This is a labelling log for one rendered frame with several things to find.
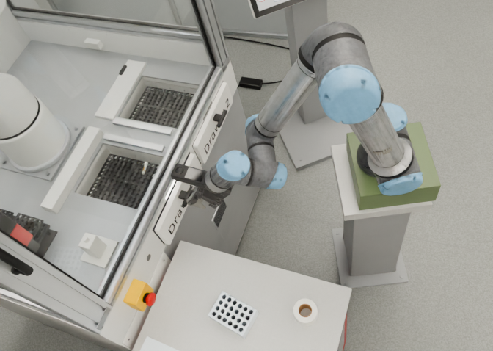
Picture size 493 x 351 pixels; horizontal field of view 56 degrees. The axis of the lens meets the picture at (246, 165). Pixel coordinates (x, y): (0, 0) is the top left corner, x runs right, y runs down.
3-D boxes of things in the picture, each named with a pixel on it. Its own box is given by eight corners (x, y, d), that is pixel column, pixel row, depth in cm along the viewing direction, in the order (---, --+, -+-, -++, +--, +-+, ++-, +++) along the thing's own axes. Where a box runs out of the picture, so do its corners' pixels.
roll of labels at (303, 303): (293, 324, 137) (291, 321, 133) (295, 300, 140) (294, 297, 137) (317, 327, 135) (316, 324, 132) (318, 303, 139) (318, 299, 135)
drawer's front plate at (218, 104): (233, 100, 178) (227, 81, 169) (205, 164, 165) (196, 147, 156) (229, 100, 178) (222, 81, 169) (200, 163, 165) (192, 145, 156)
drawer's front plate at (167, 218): (203, 170, 164) (195, 153, 154) (169, 245, 150) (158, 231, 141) (199, 169, 164) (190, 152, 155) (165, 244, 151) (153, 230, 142)
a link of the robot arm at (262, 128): (320, -10, 99) (233, 125, 137) (330, 26, 94) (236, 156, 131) (365, 6, 104) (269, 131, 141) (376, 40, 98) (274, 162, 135)
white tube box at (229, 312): (259, 313, 140) (257, 310, 137) (244, 338, 137) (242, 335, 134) (224, 294, 145) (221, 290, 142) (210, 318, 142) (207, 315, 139)
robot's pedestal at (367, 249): (393, 222, 228) (413, 131, 164) (408, 282, 211) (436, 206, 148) (331, 230, 231) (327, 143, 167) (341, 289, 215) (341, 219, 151)
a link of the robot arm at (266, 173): (285, 147, 129) (249, 141, 125) (290, 182, 123) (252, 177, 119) (273, 161, 135) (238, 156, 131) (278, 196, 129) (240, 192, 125)
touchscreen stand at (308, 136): (374, 142, 253) (390, -19, 168) (296, 171, 252) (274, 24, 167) (336, 79, 281) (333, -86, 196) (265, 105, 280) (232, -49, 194)
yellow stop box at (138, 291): (156, 290, 141) (147, 282, 135) (146, 313, 138) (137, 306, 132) (141, 285, 143) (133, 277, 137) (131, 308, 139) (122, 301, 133)
